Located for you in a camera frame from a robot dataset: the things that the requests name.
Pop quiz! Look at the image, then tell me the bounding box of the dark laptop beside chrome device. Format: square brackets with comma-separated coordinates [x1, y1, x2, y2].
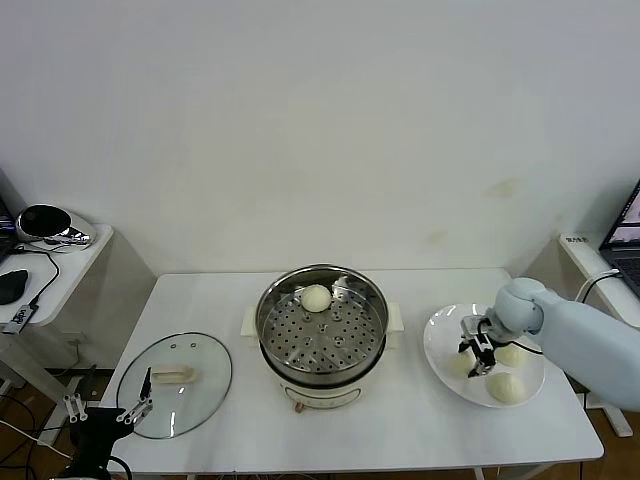
[0, 169, 15, 266]

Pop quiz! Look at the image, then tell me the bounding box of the round white plate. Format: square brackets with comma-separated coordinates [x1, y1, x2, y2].
[422, 303, 546, 409]

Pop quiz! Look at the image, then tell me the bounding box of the shiny chrome rounded device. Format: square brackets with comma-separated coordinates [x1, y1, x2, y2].
[15, 203, 99, 251]

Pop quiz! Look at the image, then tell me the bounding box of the white side table with mouse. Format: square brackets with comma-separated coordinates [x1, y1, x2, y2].
[0, 224, 114, 446]

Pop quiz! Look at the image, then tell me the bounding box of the grey laptop with bright screen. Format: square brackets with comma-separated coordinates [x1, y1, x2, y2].
[597, 177, 640, 296]

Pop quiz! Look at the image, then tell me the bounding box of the stainless steel steamer basket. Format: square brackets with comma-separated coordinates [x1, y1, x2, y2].
[255, 264, 390, 384]

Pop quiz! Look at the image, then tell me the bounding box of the white and black charger cable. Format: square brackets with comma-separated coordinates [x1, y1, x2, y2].
[574, 268, 622, 304]

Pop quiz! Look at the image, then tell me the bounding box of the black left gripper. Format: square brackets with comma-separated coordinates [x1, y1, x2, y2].
[63, 367, 155, 465]

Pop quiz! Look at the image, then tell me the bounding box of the black computer mouse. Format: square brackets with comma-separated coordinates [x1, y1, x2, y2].
[0, 269, 30, 305]

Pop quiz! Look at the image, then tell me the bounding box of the white steamed baozi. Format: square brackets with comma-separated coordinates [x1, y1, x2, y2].
[300, 284, 333, 314]
[494, 344, 530, 369]
[448, 352, 479, 381]
[485, 372, 527, 405]

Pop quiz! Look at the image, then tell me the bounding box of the white floor cable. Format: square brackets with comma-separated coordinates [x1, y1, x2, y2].
[0, 419, 76, 464]

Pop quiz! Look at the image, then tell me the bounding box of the black cable on side table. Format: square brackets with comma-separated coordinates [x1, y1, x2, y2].
[12, 244, 61, 309]

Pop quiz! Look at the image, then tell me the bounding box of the round glass pot lid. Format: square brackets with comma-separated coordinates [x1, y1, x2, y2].
[115, 331, 234, 440]

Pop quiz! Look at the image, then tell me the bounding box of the small grey usb adapter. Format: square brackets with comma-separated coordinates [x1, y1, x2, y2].
[0, 301, 41, 335]

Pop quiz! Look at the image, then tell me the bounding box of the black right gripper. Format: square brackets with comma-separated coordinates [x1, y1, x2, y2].
[457, 326, 498, 378]

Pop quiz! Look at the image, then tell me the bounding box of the white side table with label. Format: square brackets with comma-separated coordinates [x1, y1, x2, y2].
[557, 232, 640, 439]

